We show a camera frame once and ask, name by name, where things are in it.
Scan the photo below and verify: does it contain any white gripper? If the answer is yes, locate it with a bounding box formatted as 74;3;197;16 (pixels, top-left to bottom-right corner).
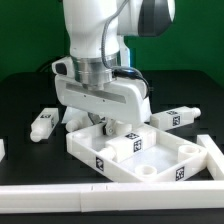
55;75;151;135

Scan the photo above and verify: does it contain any white guide rail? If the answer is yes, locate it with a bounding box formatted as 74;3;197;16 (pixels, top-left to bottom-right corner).
0;181;224;214
197;134;224;181

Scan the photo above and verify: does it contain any black cable at base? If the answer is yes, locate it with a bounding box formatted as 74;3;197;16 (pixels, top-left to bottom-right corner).
35;54;68;73

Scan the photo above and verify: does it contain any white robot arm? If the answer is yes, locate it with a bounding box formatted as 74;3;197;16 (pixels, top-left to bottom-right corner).
52;0;175;135

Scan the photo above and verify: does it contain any white marker paper sheet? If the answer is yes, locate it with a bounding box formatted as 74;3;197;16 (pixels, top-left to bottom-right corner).
62;107;79;124

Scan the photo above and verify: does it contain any white block left edge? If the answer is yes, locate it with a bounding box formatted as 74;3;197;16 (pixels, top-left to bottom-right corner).
0;139;5;162

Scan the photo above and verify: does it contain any white front guide rail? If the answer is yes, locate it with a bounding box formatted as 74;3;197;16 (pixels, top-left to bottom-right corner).
0;181;224;214

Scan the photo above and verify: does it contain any grey cable on wrist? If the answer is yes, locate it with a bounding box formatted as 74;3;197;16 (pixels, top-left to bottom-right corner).
100;0;151;98

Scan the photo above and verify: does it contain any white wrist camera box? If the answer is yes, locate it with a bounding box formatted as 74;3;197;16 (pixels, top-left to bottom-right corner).
52;56;75;78

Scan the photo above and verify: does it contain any white desk top tray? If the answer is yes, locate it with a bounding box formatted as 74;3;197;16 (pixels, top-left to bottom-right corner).
66;124;207;183

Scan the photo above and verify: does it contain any white right guide rail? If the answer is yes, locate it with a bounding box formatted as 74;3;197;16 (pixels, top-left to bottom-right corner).
197;134;224;181

